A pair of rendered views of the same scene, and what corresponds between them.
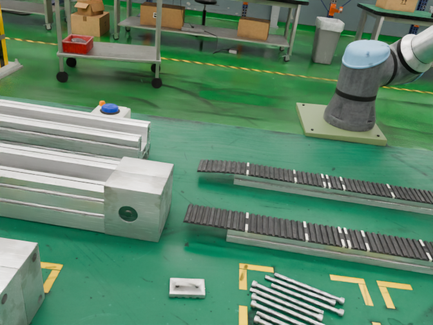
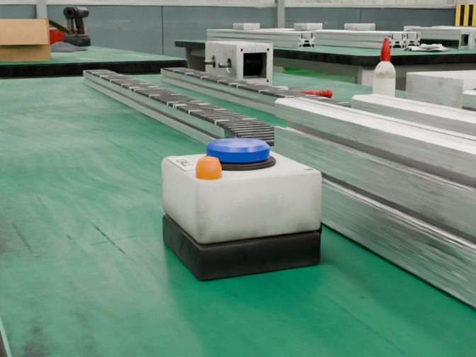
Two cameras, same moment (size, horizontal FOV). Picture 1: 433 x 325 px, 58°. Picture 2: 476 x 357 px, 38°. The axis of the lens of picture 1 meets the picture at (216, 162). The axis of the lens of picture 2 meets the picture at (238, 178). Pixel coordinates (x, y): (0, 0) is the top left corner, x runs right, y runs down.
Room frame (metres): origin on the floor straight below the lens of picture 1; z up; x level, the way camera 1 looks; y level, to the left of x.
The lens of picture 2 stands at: (1.06, 0.66, 0.93)
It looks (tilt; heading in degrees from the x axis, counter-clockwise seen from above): 13 degrees down; 246
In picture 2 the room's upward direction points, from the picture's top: straight up
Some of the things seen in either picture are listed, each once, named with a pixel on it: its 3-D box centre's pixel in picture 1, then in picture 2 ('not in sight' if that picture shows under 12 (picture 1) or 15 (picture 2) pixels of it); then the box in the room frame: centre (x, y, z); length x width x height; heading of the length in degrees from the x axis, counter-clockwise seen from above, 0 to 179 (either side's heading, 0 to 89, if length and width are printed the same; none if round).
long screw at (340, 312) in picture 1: (306, 298); not in sight; (0.42, -0.15, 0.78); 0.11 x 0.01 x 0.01; 69
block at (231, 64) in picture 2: not in sight; (241, 64); (0.39, -0.81, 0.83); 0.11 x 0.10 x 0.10; 179
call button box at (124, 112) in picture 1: (109, 123); (250, 205); (0.87, 0.27, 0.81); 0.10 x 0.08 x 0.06; 177
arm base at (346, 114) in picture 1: (352, 105); not in sight; (1.14, -0.38, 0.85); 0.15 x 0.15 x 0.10
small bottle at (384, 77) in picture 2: not in sight; (384, 73); (0.34, -0.33, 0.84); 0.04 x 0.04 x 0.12
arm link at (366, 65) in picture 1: (364, 66); not in sight; (1.14, -0.38, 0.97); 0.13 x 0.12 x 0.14; 121
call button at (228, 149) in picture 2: (109, 109); (238, 156); (0.88, 0.27, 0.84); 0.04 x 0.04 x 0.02
